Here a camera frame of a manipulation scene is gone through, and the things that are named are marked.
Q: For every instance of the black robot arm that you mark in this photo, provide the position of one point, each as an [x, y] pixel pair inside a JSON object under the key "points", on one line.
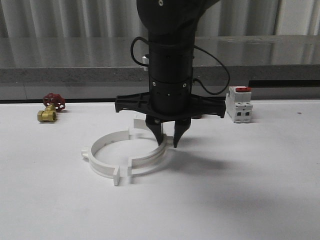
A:
{"points": [[171, 26]]}

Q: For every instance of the white circuit breaker red switch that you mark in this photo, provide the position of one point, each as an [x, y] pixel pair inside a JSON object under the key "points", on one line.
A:
{"points": [[238, 104]]}

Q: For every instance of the white half pipe clamp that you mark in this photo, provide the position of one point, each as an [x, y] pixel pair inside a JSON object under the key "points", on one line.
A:
{"points": [[108, 155], [146, 161]]}

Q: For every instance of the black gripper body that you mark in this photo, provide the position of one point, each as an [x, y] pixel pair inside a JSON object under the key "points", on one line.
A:
{"points": [[170, 102]]}

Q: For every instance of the brass valve red handwheel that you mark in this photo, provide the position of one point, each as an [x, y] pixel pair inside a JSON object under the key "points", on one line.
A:
{"points": [[53, 103]]}

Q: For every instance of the grey stone counter ledge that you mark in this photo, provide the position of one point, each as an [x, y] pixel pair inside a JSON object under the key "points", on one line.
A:
{"points": [[257, 61]]}

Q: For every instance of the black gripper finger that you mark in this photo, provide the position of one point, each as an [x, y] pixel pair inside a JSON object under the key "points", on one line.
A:
{"points": [[180, 127], [156, 126]]}

